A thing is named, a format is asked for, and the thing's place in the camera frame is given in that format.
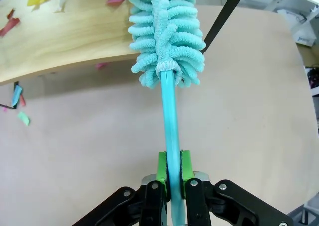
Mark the white paper scrap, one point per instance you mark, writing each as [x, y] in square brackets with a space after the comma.
[60, 5]

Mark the white printed carton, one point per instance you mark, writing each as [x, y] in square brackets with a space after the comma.
[299, 29]

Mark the green paper scrap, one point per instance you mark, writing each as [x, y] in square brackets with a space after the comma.
[23, 118]

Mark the pink paper scrap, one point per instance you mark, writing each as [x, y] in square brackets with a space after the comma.
[100, 66]

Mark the black frame wooden two-tier shelf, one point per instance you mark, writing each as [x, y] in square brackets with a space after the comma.
[62, 41]

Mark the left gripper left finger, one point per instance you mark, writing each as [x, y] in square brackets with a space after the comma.
[149, 206]

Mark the blue paper scrap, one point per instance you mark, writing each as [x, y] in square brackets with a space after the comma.
[16, 96]

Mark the teal microfibre duster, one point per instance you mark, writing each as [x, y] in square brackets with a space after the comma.
[172, 111]

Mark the small dark red paper scrap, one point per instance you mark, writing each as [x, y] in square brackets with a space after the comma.
[11, 14]

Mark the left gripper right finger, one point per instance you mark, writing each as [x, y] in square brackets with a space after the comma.
[199, 206]

